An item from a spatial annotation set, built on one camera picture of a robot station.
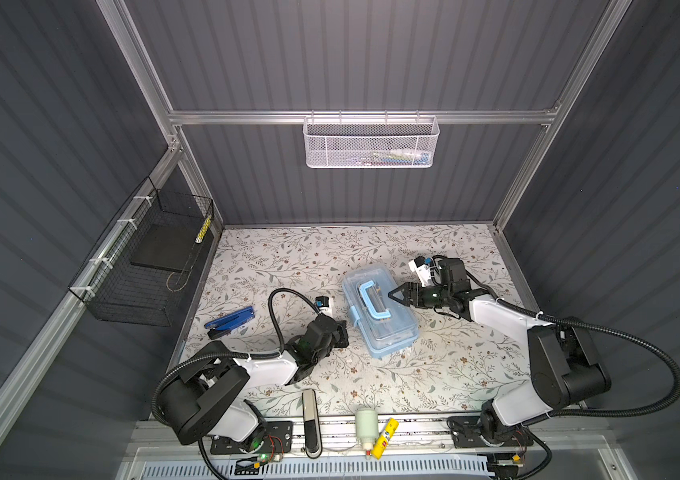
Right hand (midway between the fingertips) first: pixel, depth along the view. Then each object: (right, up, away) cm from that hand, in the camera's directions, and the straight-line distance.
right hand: (399, 298), depth 88 cm
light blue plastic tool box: (-5, -3, 0) cm, 6 cm away
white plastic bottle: (-11, -27, -18) cm, 34 cm away
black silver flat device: (-23, -31, -19) cm, 43 cm away
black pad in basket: (-61, +15, -14) cm, 64 cm away
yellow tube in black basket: (-55, +20, -6) cm, 59 cm away
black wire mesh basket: (-66, +8, -15) cm, 68 cm away
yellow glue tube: (-7, -32, -17) cm, 37 cm away
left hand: (-15, -8, 0) cm, 17 cm away
